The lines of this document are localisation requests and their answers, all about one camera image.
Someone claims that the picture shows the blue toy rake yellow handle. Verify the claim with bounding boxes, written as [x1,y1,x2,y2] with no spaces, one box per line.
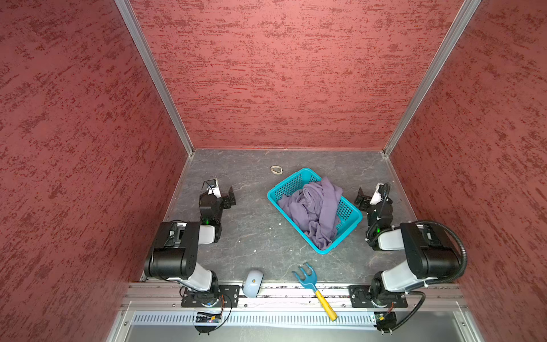
[291,262,338,321]

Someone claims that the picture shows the teal plastic basket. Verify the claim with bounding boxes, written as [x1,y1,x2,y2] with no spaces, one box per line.
[267,168,363,255]

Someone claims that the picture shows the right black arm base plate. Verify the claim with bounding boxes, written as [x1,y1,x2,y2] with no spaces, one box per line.
[348,285,408,309]

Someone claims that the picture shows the slotted white cable duct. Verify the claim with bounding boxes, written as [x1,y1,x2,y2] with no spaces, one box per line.
[131,311,376,329]

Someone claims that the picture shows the grey computer mouse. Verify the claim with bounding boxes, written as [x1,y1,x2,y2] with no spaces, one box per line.
[243,269,264,299]

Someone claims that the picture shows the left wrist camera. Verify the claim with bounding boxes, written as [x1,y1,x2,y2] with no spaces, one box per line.
[202,178,222,198]

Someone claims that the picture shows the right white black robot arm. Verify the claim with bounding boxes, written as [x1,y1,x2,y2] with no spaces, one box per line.
[354,182,468,307]

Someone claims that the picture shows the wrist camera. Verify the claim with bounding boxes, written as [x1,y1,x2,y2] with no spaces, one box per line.
[369,183,385,205]
[202,178,222,198]

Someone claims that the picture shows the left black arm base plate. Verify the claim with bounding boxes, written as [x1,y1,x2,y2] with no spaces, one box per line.
[180,284,241,309]

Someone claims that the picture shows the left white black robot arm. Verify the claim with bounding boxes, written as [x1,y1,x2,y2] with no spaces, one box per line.
[144,179,236,302]

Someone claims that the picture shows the purple trousers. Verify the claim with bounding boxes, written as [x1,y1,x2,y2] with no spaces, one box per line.
[277,178,343,250]

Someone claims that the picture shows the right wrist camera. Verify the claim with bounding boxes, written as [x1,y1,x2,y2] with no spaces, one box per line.
[369,183,385,205]

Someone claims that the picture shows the aluminium front rail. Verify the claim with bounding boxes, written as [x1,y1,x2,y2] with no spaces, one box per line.
[121,281,470,312]

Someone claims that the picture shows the beige rubber band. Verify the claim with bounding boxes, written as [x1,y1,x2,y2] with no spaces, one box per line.
[270,165,283,175]

